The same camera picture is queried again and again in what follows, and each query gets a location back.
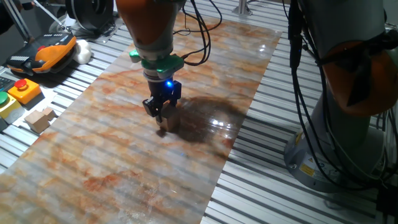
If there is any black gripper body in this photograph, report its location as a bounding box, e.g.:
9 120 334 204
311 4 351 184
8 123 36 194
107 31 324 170
147 79 182 105

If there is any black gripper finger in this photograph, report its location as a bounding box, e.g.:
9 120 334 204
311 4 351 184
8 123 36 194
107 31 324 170
167 93 182 108
142 96 165 124

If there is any small wooden cube block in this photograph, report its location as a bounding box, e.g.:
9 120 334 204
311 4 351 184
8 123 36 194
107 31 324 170
155 102 182 132

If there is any orange marble patterned mat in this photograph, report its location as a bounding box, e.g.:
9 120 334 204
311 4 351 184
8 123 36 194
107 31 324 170
0 11 283 224

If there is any white rounded lump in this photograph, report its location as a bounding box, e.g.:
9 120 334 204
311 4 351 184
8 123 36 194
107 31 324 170
73 39 93 65

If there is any small spare wooden cube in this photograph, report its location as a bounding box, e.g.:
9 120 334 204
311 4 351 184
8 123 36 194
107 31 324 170
42 107 58 121

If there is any black filament spool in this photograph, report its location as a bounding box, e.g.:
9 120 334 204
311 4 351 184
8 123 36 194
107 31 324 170
64 0 115 32

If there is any large spare wooden cube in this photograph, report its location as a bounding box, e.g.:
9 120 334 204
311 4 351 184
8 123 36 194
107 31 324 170
24 110 51 134

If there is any orange black teach pendant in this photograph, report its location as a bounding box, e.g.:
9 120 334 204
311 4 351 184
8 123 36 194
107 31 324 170
5 32 78 77

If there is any orange box red button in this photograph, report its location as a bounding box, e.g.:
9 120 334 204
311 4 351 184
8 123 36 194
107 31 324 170
7 78 42 105

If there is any thin aluminium tripod strut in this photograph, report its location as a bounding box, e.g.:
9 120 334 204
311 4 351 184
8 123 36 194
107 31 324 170
32 0 71 32

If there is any yellow box green button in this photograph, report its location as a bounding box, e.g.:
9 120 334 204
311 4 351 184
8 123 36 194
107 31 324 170
0 91 25 124

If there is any black keyboard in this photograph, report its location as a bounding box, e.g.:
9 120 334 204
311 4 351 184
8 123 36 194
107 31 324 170
0 76 16 93

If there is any thick aluminium tripod strut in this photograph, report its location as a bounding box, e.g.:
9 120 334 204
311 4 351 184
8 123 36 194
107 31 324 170
2 0 34 43

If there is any green wrist camera bracket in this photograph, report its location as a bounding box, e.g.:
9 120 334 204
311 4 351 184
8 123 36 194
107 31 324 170
129 49 185 82

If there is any silver metal post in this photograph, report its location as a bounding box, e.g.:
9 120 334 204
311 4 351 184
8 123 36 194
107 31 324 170
232 0 253 16

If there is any black arm cable harness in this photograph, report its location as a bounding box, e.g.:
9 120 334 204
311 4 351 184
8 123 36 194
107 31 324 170
172 0 398 190

